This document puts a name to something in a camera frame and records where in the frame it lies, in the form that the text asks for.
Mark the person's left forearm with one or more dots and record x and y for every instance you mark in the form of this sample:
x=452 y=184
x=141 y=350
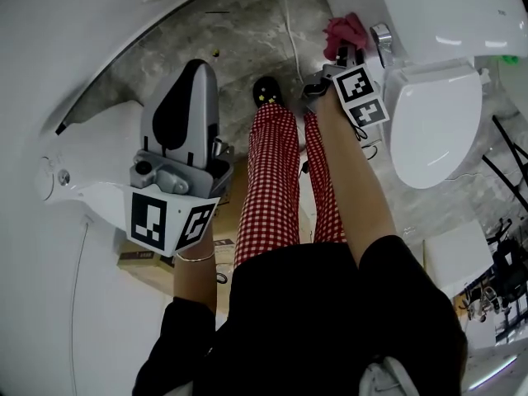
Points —
x=194 y=283

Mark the green plastic bottle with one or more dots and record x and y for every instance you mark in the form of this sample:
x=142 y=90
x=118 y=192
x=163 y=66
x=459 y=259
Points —
x=509 y=59

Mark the person's black slipper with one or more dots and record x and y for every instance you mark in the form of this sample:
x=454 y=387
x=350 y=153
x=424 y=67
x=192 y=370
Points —
x=268 y=91

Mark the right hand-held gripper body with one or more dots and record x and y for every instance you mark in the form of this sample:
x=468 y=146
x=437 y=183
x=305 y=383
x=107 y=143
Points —
x=359 y=89

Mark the white foam board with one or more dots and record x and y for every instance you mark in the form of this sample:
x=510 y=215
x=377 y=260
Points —
x=458 y=254

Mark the white egg-shaped toilet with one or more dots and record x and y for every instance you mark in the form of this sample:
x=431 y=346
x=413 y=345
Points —
x=95 y=167

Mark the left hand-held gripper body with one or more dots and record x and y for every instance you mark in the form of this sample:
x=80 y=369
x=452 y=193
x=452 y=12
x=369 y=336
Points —
x=152 y=217

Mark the white toilet with tank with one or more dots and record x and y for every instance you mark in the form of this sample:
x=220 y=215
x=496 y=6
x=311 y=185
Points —
x=433 y=130

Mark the person's right forearm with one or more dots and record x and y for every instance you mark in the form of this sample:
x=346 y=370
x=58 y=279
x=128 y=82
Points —
x=359 y=180

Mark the person's black and white shirt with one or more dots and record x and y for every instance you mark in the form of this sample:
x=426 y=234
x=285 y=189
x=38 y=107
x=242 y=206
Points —
x=309 y=324

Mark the crumpled cardboard box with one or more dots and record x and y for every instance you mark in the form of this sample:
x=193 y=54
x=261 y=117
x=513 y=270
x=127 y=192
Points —
x=140 y=270

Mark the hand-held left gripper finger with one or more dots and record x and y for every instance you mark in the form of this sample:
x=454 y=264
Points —
x=206 y=122
x=147 y=138

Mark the person's red checked trousers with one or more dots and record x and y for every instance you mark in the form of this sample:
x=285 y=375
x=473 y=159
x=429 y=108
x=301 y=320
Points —
x=268 y=188

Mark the pink cloth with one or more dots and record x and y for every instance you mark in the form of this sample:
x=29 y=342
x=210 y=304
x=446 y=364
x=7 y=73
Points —
x=342 y=31

